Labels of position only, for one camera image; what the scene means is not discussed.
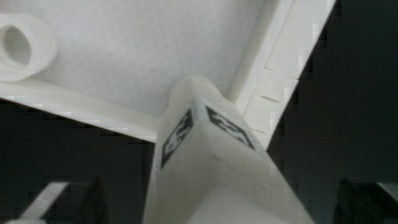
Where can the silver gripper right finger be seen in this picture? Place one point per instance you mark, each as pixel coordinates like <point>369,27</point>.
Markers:
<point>388,191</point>

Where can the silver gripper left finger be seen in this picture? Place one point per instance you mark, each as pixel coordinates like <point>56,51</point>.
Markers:
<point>38,208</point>

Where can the white desk top tray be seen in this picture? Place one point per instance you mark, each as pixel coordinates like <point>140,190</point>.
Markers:
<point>140,42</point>

